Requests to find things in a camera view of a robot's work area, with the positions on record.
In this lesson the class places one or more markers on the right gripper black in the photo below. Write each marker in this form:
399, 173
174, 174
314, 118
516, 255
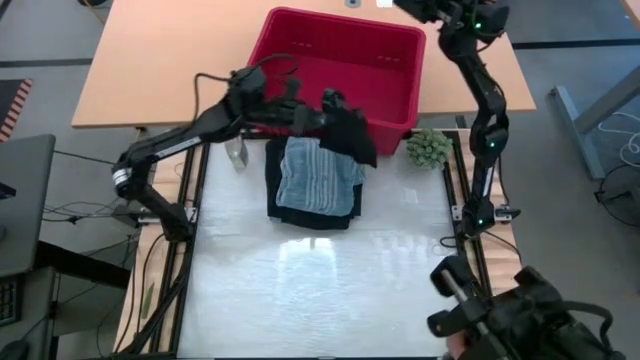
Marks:
472, 20

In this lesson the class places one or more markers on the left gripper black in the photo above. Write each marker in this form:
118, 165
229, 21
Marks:
277, 107

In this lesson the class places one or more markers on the black garment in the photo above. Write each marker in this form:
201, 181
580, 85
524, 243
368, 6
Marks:
352, 135

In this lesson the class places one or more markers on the blue striped shirt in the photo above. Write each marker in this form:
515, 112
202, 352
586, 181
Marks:
320, 180

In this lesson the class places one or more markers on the dark blue jeans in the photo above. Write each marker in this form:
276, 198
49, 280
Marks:
300, 222

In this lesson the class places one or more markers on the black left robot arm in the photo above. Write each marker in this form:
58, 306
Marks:
165, 150

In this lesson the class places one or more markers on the red plastic bin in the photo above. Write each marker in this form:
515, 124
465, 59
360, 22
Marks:
360, 70

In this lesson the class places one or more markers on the white paper slip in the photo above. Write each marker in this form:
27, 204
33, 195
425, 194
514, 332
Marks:
385, 2

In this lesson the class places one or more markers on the grey table grommet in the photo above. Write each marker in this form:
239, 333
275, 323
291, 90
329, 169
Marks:
352, 2

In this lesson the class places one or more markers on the clear spray bottle red trigger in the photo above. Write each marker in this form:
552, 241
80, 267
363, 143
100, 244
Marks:
239, 152

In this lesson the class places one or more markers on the large light wooden table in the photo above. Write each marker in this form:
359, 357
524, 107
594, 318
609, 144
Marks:
150, 60

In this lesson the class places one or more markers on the grey metal table leg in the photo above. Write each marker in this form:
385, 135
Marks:
590, 115

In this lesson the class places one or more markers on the green plastic strip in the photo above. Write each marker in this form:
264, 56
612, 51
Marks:
148, 300

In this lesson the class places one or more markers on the person's hand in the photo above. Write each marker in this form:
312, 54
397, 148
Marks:
456, 346

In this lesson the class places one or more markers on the black round stand base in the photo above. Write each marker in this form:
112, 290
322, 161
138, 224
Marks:
625, 200

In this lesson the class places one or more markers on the black desk crossbar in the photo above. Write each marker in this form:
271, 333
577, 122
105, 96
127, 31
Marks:
85, 262

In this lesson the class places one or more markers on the black orange striped mat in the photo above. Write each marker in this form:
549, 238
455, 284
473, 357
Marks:
12, 107

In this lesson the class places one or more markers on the grey desk top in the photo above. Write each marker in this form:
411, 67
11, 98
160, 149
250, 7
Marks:
25, 200

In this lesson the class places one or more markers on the black computer mouse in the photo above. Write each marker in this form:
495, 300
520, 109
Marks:
12, 350

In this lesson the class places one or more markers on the black aluminium frame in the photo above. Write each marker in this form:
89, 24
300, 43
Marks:
180, 280

